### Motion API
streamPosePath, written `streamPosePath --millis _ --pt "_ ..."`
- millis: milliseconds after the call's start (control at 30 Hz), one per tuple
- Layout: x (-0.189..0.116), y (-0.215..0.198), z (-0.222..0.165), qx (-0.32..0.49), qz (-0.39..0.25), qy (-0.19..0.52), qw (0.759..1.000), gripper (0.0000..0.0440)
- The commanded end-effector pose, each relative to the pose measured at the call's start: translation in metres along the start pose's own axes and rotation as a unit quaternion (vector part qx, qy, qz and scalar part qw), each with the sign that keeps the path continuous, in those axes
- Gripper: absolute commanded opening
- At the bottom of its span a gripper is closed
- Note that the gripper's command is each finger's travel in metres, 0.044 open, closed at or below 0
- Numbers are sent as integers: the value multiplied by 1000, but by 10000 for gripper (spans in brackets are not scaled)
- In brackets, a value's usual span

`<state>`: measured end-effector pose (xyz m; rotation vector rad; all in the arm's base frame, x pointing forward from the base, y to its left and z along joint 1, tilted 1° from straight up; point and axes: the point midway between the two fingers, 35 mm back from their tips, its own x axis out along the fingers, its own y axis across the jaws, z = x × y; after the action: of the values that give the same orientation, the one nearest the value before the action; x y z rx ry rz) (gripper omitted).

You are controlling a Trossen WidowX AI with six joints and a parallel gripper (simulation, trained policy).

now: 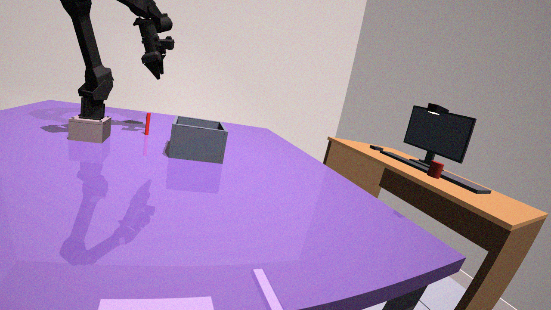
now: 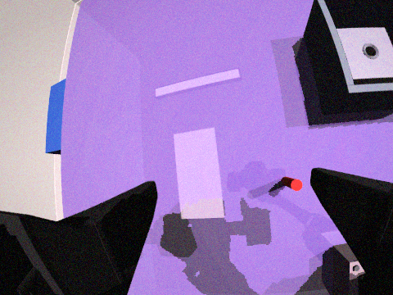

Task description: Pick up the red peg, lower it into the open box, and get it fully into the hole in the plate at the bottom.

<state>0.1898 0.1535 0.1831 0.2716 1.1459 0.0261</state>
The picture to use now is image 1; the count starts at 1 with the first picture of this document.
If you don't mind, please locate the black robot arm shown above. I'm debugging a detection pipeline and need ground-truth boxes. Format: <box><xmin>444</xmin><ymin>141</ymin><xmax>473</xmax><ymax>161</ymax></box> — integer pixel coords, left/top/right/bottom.
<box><xmin>60</xmin><ymin>0</ymin><xmax>175</xmax><ymax>120</ymax></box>

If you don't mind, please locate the dark red peg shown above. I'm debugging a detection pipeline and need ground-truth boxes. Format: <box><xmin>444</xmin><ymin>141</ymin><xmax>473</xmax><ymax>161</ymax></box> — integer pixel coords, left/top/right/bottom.
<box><xmin>145</xmin><ymin>113</ymin><xmax>151</xmax><ymax>135</ymax></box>

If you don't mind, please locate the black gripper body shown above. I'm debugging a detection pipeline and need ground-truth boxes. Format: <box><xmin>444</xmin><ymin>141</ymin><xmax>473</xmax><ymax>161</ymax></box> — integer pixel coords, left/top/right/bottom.
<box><xmin>141</xmin><ymin>34</ymin><xmax>166</xmax><ymax>64</ymax></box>

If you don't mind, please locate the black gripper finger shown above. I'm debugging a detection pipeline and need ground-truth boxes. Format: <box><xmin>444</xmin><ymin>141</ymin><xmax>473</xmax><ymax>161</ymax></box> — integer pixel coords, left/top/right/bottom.
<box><xmin>159</xmin><ymin>55</ymin><xmax>166</xmax><ymax>74</ymax></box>
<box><xmin>144</xmin><ymin>59</ymin><xmax>161</xmax><ymax>80</ymax></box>

